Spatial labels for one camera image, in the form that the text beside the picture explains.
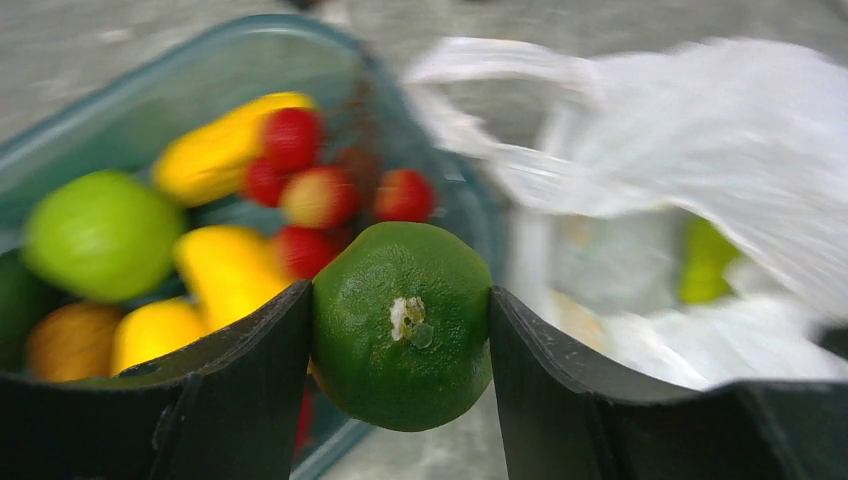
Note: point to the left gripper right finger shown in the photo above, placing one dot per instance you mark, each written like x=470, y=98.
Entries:
x=568, y=412

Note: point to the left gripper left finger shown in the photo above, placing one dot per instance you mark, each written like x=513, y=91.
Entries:
x=224, y=407

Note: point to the red fake apple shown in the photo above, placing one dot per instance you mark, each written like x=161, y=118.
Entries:
x=305, y=421

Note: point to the dark green fake lime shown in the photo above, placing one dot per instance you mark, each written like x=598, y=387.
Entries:
x=400, y=335

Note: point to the light green fake fruit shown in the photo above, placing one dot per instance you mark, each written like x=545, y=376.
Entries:
x=706, y=255

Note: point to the red fake cherry bunch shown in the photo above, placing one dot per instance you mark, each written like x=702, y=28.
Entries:
x=320, y=200

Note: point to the white plastic bag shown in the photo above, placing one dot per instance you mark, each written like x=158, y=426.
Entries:
x=610, y=157

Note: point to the yellow fake mango lower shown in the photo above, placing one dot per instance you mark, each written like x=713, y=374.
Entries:
x=154, y=330

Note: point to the yellow fake mango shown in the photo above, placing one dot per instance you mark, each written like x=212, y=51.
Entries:
x=154, y=330
x=230, y=270
x=210, y=163

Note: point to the yellow fake mango middle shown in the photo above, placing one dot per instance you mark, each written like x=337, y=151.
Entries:
x=230, y=270

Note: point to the small orange fake fruit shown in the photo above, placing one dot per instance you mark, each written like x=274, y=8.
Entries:
x=73, y=342

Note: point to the yellow fake mango upper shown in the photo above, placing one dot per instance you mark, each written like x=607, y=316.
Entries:
x=210, y=163

